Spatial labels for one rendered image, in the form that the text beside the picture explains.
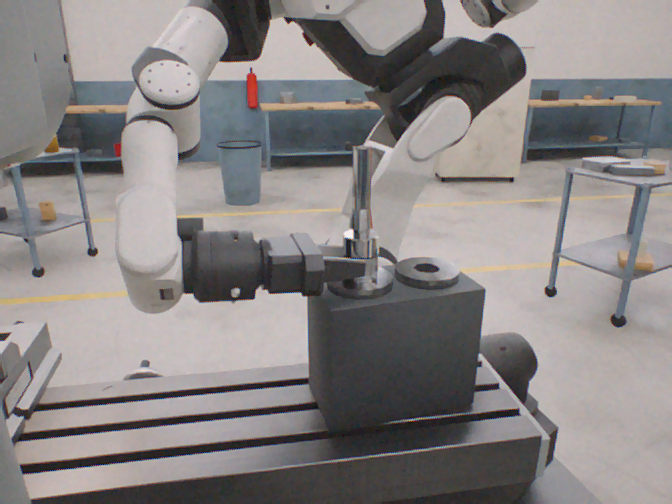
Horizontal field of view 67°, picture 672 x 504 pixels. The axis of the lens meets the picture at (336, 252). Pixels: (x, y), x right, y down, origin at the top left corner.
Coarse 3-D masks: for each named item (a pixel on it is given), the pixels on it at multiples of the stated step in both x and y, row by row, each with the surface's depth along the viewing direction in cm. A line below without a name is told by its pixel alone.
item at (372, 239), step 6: (348, 234) 66; (372, 234) 66; (348, 240) 64; (354, 240) 64; (360, 240) 64; (366, 240) 64; (372, 240) 64; (378, 240) 65; (354, 246) 64; (360, 246) 64; (366, 246) 64
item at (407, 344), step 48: (336, 288) 65; (384, 288) 65; (432, 288) 67; (480, 288) 68; (336, 336) 63; (384, 336) 65; (432, 336) 67; (480, 336) 70; (336, 384) 65; (384, 384) 68; (432, 384) 70; (336, 432) 68
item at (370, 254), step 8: (344, 248) 65; (352, 248) 64; (360, 248) 64; (368, 248) 64; (376, 248) 65; (344, 256) 66; (352, 256) 65; (360, 256) 64; (368, 256) 65; (376, 256) 66; (368, 264) 65; (376, 264) 66; (368, 272) 65; (376, 272) 67; (352, 280) 66; (360, 280) 66; (368, 280) 66
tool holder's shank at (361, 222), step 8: (360, 152) 61; (368, 152) 61; (360, 160) 61; (368, 160) 62; (352, 168) 63; (360, 168) 62; (368, 168) 62; (352, 176) 63; (360, 176) 62; (368, 176) 62; (352, 184) 63; (360, 184) 62; (368, 184) 63; (352, 192) 64; (360, 192) 63; (368, 192) 63; (352, 200) 64; (360, 200) 63; (368, 200) 63; (352, 208) 64; (360, 208) 63; (368, 208) 64; (352, 216) 64; (360, 216) 64; (368, 216) 64; (352, 224) 64; (360, 224) 64; (368, 224) 64; (352, 232) 65; (360, 232) 65; (368, 232) 65
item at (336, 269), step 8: (328, 264) 63; (336, 264) 63; (344, 264) 63; (352, 264) 63; (360, 264) 64; (328, 272) 62; (336, 272) 63; (344, 272) 63; (352, 272) 64; (360, 272) 64; (328, 280) 63; (336, 280) 64
